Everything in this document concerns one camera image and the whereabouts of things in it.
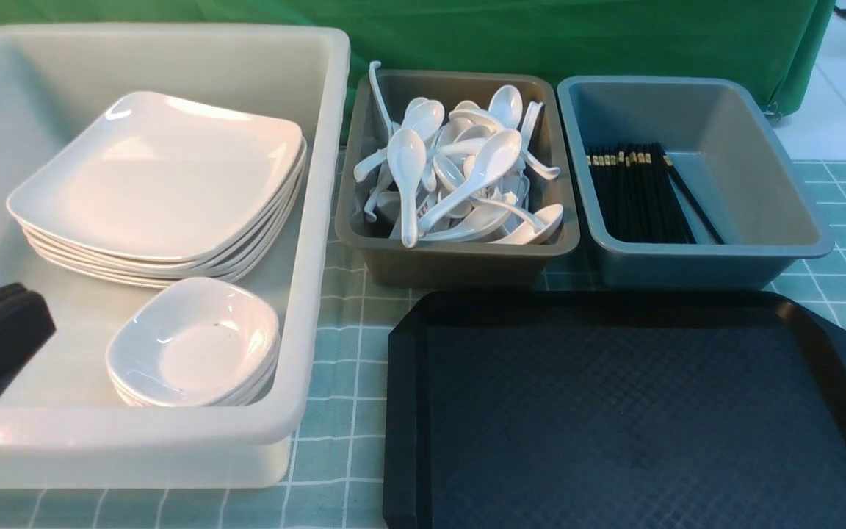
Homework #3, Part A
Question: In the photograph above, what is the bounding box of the stack of white square plates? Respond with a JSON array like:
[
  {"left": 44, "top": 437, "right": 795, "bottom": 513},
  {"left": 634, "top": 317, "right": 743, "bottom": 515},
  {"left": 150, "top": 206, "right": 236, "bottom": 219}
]
[{"left": 6, "top": 91, "right": 308, "bottom": 289}]

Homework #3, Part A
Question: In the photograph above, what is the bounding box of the stack of small white dishes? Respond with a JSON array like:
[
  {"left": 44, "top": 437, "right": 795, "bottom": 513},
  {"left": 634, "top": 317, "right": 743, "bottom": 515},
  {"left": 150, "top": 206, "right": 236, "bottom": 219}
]
[{"left": 105, "top": 277, "right": 281, "bottom": 406}]

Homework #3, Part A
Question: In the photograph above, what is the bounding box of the pile of white soup spoons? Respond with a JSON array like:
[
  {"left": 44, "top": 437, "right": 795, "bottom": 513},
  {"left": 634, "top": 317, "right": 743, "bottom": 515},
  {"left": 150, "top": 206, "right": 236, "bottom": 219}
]
[{"left": 352, "top": 61, "right": 566, "bottom": 248}]

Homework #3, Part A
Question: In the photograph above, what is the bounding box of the olive-grey plastic bin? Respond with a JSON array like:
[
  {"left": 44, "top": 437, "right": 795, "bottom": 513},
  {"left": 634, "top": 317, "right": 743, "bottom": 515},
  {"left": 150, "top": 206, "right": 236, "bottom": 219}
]
[{"left": 333, "top": 70, "right": 581, "bottom": 289}]

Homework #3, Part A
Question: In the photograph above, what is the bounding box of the green checkered tablecloth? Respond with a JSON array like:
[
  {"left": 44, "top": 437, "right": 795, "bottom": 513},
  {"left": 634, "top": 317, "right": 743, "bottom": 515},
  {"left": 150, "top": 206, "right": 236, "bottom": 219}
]
[{"left": 0, "top": 160, "right": 846, "bottom": 528}]

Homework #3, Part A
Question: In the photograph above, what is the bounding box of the black serving tray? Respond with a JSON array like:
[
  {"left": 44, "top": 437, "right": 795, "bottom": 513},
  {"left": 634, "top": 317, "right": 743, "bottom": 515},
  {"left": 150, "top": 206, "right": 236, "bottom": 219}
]
[{"left": 382, "top": 290, "right": 846, "bottom": 528}]

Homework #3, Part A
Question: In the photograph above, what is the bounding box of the large white plastic tub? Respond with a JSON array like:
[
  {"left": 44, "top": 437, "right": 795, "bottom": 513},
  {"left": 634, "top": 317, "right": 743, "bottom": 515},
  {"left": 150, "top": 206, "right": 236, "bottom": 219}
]
[{"left": 0, "top": 24, "right": 350, "bottom": 489}]

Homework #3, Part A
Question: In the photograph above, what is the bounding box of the blue-grey plastic bin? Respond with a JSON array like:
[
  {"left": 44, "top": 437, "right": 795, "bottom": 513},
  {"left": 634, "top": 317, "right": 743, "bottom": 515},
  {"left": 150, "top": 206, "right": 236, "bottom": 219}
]
[{"left": 557, "top": 75, "right": 835, "bottom": 290}]

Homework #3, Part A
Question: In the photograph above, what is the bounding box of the green backdrop cloth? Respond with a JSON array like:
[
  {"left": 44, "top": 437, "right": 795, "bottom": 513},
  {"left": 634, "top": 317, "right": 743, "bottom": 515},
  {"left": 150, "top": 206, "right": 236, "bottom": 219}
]
[{"left": 0, "top": 1, "right": 834, "bottom": 116}]

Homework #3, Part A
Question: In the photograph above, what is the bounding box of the bundle of black chopsticks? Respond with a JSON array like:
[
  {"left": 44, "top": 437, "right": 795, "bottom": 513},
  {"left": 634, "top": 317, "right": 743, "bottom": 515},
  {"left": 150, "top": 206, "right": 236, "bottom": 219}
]
[{"left": 585, "top": 142, "right": 724, "bottom": 245}]

